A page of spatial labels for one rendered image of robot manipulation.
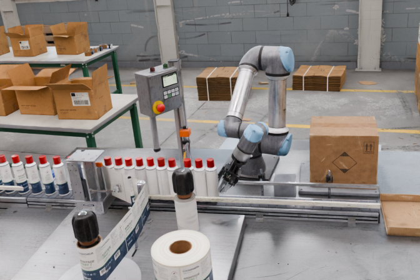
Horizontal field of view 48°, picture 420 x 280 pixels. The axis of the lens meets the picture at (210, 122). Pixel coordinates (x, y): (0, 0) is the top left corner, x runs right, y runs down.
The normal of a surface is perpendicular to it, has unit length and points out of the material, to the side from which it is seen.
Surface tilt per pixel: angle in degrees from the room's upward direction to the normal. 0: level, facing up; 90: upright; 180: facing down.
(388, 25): 90
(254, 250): 0
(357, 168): 90
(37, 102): 90
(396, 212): 0
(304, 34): 90
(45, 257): 0
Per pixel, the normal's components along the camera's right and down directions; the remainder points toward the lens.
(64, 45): -0.39, 0.37
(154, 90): 0.67, 0.22
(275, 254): -0.09, -0.93
